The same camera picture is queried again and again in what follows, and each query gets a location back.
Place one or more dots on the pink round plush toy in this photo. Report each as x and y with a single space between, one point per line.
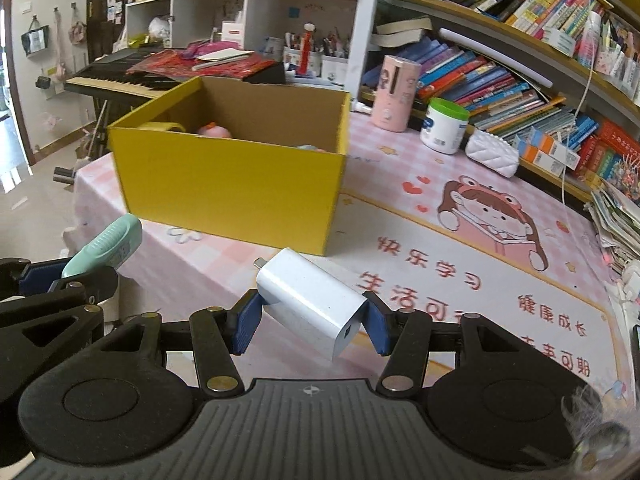
213 130

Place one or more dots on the white jar green lid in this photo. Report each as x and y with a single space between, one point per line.
444 126

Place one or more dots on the wooden bookshelf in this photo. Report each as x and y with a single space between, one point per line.
566 75

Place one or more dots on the yellow cardboard box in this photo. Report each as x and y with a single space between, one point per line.
257 186

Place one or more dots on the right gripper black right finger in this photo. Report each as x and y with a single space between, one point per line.
407 338

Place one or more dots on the orange white medicine box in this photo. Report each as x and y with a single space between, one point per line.
545 153

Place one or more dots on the white pen holder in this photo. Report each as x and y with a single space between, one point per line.
328 68

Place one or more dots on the mint green utility knife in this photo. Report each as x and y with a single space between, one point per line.
112 247

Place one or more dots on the white cubby shelf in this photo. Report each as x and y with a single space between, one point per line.
248 22

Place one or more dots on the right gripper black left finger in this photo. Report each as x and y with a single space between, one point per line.
215 335

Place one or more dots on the red paper packets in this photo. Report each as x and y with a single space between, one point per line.
173 64

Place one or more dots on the white charger block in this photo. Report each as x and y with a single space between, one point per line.
309 302

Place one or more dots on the black electronic keyboard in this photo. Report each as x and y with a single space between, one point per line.
106 78

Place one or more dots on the white quilted purse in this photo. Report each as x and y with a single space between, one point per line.
493 153

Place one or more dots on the red boxed book set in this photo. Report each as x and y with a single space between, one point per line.
609 155

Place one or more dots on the yellow tape roll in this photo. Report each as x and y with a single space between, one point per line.
163 126

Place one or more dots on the stack of papers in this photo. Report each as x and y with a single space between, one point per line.
616 219

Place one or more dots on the pink cylindrical humidifier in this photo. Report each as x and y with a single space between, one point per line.
395 93

